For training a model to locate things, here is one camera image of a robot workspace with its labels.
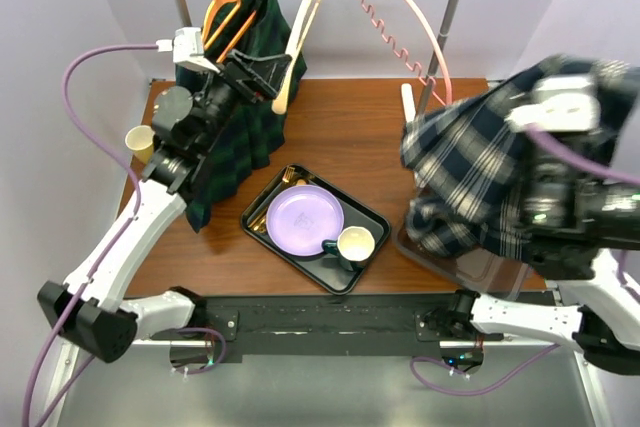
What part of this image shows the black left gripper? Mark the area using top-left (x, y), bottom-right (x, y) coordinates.
top-left (190, 50), bottom-right (290, 155)

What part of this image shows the beige hanger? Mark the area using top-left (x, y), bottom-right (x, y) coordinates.
top-left (272, 0), bottom-right (323, 115)

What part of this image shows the pink hanger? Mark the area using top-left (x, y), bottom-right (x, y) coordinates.
top-left (358, 0), bottom-right (453, 106)

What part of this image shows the navy white plaid skirt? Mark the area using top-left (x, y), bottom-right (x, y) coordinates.
top-left (400, 54), bottom-right (639, 263)

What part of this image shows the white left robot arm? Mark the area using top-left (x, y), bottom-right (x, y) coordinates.
top-left (37, 50), bottom-right (292, 363)

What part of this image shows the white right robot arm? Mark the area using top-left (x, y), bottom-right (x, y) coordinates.
top-left (424, 147), bottom-right (639, 376)

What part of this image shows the dark green plaid skirt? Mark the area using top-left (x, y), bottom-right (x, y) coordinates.
top-left (186, 0), bottom-right (291, 232)

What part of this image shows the orange hanger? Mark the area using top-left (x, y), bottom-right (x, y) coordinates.
top-left (201, 0), bottom-right (258, 64)

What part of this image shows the yellow mug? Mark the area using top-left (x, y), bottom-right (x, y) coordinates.
top-left (125, 125), bottom-right (154, 164)

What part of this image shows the gold cutlery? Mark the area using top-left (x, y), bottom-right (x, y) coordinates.
top-left (248, 166), bottom-right (309, 234)

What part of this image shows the purple plate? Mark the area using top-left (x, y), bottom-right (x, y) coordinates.
top-left (266, 184), bottom-right (344, 257)

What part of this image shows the dark green cream mug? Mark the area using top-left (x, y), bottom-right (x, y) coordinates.
top-left (322, 226), bottom-right (376, 272)

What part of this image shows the black tray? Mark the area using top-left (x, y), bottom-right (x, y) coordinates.
top-left (240, 164), bottom-right (391, 295)

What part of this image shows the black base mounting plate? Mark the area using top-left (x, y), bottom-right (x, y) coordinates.
top-left (134, 292), bottom-right (501, 366)

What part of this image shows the clear plastic bin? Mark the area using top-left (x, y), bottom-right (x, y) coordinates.
top-left (393, 224), bottom-right (532, 301)

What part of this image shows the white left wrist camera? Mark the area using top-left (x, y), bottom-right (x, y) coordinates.
top-left (155, 27), bottom-right (220, 73)

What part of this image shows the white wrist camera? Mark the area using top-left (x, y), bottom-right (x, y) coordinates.
top-left (155, 27), bottom-right (220, 73)
top-left (505, 74), bottom-right (600, 133)

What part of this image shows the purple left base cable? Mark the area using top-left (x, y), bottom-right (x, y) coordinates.
top-left (169, 326), bottom-right (229, 376)

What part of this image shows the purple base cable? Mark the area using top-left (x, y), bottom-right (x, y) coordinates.
top-left (409, 344), bottom-right (561, 396)
top-left (169, 326), bottom-right (229, 376)

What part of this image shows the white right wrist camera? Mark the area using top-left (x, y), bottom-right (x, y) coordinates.
top-left (505, 74), bottom-right (600, 133)

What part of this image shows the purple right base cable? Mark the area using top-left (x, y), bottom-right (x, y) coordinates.
top-left (409, 344), bottom-right (561, 396)

